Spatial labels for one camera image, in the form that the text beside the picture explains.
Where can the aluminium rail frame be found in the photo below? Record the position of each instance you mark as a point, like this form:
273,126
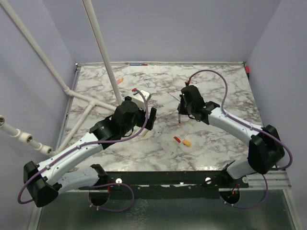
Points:
276,180

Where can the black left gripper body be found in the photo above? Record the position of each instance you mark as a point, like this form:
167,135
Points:
138,121

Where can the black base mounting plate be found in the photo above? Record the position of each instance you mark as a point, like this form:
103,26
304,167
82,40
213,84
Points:
176,184

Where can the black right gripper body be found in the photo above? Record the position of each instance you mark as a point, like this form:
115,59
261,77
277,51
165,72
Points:
184,109

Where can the orange yellow pen cap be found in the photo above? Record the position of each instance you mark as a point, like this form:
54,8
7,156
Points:
186,143

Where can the orange red gel pen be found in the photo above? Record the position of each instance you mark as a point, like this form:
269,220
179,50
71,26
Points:
179,119

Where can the blue red marker at edge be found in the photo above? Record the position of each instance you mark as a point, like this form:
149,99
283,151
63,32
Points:
138,64

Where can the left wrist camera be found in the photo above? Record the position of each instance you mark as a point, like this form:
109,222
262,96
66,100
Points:
141,97

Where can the red black clamp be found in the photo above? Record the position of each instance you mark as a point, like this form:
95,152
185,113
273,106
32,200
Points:
247,71

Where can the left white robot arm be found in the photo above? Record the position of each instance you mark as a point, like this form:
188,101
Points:
46,180

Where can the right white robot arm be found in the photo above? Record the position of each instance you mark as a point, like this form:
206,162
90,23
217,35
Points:
264,148

